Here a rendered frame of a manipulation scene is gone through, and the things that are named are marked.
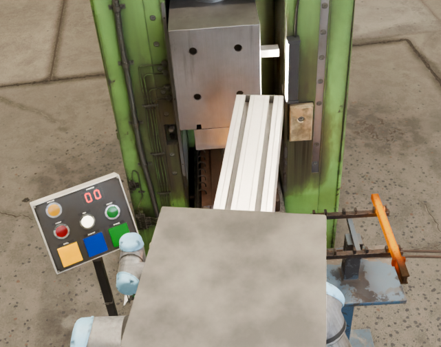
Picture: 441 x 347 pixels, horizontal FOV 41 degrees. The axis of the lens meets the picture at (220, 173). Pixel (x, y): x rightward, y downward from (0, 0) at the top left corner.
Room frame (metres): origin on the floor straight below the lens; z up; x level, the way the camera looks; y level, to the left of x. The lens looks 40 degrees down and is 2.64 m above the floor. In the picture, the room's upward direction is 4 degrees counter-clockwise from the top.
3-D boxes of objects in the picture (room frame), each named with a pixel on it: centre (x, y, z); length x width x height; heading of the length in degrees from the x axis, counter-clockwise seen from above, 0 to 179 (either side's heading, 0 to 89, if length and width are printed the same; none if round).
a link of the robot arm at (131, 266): (1.21, 0.29, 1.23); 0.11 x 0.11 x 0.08; 87
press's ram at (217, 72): (1.98, -0.06, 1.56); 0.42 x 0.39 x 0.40; 0
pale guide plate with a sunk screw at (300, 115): (1.90, -0.33, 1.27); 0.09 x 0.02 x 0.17; 90
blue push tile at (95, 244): (1.57, 0.49, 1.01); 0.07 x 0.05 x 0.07; 115
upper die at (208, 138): (1.98, -0.02, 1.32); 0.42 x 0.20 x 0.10; 0
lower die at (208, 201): (1.98, -0.02, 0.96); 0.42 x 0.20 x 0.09; 0
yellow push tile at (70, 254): (1.53, 0.58, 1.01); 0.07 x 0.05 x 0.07; 115
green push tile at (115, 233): (1.62, 0.40, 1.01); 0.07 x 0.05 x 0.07; 115
